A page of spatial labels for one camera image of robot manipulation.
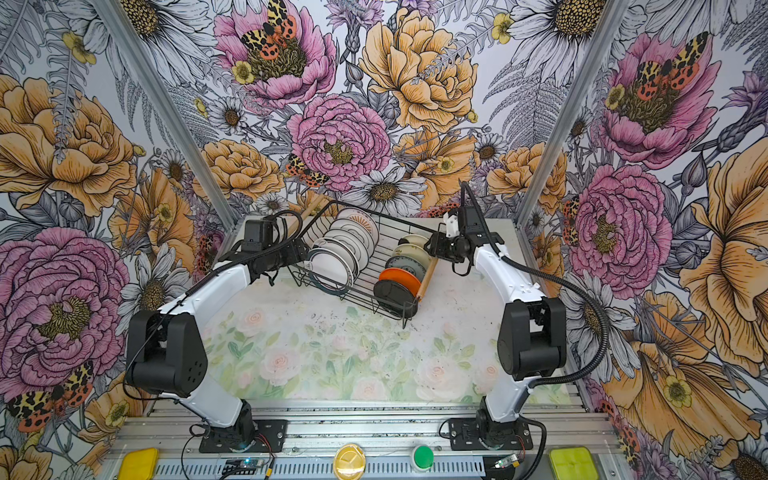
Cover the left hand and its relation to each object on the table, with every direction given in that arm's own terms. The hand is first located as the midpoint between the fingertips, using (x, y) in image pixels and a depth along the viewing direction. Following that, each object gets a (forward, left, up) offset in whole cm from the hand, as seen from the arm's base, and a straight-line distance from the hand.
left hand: (296, 259), depth 92 cm
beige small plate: (+4, -36, -2) cm, 37 cm away
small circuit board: (-50, +7, -14) cm, 52 cm away
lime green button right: (-51, -69, -12) cm, 87 cm away
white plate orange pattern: (+18, -20, -2) cm, 27 cm away
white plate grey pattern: (+13, -18, 0) cm, 22 cm away
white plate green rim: (+4, -13, 0) cm, 13 cm away
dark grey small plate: (0, -34, -3) cm, 34 cm away
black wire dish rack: (+9, -24, -12) cm, 28 cm away
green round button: (-50, -35, -4) cm, 61 cm away
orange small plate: (-7, -32, -1) cm, 33 cm away
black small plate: (-7, -30, -11) cm, 32 cm away
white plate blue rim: (-2, -10, -3) cm, 10 cm away
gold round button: (-50, -18, -13) cm, 54 cm away
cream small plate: (+10, -37, -3) cm, 38 cm away
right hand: (-1, -41, +3) cm, 41 cm away
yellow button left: (-49, +30, -14) cm, 59 cm away
